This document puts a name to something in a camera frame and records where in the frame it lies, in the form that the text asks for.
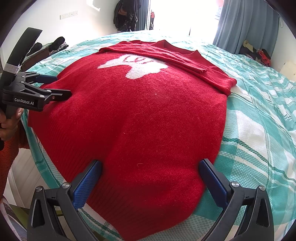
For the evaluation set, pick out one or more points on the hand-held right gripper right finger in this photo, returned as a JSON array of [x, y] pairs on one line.
[[214, 183]]

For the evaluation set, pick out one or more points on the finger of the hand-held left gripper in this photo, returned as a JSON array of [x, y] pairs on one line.
[[59, 95], [47, 79]]

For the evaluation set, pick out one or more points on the pile of dark clothes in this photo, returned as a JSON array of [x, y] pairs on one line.
[[254, 53]]

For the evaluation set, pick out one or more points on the red sweater with white rabbit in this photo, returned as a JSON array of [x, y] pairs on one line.
[[138, 115]]

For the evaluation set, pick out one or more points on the dark hanging coats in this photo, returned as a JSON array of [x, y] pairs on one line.
[[126, 16]]

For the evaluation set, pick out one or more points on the glass balcony door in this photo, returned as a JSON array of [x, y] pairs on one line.
[[185, 18]]

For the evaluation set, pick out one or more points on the dark bags by door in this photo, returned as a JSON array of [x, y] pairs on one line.
[[151, 22]]

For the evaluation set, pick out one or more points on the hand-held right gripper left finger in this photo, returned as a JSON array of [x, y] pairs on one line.
[[85, 185]]

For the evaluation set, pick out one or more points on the person's left hand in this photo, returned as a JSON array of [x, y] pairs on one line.
[[9, 129]]

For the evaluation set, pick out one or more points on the blue curtain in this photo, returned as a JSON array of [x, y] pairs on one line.
[[242, 23], [146, 14]]

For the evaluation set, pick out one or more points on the teal checked bed blanket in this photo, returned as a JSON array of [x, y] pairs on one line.
[[254, 139]]

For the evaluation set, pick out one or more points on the white wall socket strip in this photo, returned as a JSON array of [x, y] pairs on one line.
[[69, 15]]

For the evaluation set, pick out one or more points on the brown cabinet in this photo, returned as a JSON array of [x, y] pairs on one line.
[[41, 52]]

